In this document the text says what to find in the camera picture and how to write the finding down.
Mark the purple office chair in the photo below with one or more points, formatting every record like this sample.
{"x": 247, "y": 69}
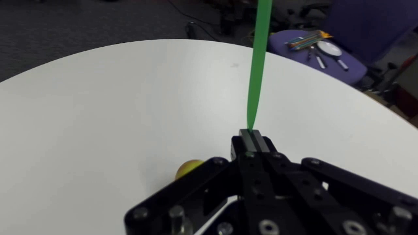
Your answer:
{"x": 365, "y": 26}

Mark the white round disc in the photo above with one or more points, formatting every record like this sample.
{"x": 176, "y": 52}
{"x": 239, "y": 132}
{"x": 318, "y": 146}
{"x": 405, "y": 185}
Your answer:
{"x": 329, "y": 48}

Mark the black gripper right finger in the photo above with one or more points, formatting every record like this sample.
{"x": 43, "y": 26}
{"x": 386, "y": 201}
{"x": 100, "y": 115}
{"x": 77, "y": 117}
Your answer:
{"x": 265, "y": 151}

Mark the small silver tool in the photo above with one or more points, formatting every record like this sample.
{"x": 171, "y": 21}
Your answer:
{"x": 341, "y": 64}
{"x": 318, "y": 59}

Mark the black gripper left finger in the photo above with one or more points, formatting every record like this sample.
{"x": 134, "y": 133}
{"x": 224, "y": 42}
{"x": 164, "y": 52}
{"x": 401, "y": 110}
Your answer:
{"x": 243, "y": 174}

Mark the green straw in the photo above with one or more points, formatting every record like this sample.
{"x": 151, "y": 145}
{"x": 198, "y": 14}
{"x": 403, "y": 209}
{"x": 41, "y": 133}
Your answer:
{"x": 260, "y": 56}

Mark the yellow-red apple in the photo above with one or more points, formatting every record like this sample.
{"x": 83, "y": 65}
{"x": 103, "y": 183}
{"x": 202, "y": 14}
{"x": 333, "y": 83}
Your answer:
{"x": 189, "y": 167}

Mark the green striped package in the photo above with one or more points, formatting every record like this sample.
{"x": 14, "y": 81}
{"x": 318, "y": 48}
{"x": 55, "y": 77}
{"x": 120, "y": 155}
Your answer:
{"x": 307, "y": 40}

